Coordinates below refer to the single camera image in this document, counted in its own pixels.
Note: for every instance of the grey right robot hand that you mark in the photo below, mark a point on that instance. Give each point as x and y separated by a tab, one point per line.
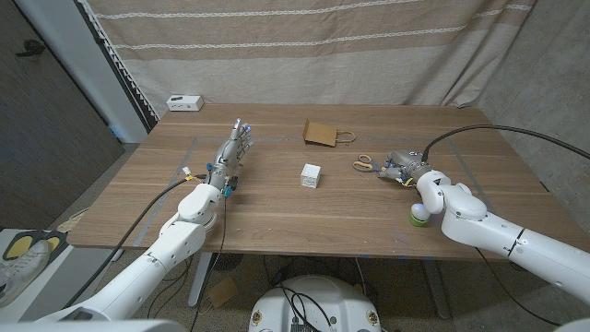
410	168

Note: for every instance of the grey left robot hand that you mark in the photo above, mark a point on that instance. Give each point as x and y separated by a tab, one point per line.
227	157

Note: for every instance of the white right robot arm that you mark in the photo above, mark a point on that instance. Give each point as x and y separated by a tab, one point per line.
484	226

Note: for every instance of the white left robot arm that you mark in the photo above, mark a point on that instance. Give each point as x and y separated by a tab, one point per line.
175	237

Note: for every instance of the white and green ball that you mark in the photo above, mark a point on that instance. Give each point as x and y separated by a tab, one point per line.
417	214

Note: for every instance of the white cube block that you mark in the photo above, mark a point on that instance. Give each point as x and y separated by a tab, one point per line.
310	176

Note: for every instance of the brown paper bag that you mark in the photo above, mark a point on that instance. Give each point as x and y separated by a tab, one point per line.
319	133

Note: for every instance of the white power strip box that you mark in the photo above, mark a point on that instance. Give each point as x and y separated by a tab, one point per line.
184	102

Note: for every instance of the white table leg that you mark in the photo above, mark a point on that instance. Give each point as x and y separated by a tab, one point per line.
435	286
200	276

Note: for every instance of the beige striped curtain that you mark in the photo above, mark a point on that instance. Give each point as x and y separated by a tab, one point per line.
295	55

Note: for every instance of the brown cardboard piece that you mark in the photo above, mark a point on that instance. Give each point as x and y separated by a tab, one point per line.
222	291

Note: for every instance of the black triangle-edged trim strip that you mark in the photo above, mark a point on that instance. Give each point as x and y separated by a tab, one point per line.
120	69

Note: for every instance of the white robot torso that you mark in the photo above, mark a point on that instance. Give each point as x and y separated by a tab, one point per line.
332	295

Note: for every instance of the yellow black pad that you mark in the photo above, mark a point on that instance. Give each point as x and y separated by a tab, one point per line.
57	242
18	246

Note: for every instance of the white sneaker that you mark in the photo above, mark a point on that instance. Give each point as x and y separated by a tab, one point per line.
18	272

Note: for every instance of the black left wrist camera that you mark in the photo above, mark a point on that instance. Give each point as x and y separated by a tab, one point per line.
232	183

